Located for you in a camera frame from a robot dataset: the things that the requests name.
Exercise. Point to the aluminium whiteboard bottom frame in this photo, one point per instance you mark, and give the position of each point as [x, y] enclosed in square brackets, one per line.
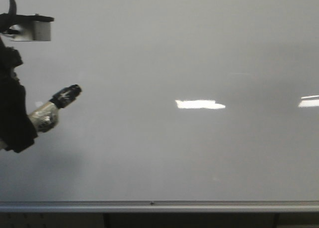
[159, 207]

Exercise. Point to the grey perforated panel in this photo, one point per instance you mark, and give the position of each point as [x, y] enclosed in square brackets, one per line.
[51, 220]

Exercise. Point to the black fabric-covered gripper body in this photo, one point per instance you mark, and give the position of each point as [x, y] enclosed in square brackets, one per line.
[16, 130]

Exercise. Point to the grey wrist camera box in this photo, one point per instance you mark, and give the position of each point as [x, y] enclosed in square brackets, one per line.
[26, 27]

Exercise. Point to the taped black marker pen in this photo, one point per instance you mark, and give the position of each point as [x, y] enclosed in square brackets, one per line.
[46, 117]

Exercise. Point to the white whiteboard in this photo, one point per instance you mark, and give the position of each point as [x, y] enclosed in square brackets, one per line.
[181, 100]

